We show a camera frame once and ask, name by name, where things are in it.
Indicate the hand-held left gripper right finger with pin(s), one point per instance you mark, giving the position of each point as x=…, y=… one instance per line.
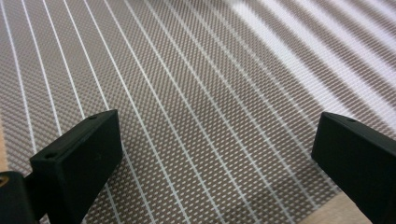
x=358, y=158

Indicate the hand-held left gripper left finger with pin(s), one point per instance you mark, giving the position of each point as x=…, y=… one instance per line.
x=77, y=168

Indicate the brown woven striped placemat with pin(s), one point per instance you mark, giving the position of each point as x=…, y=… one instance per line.
x=202, y=93

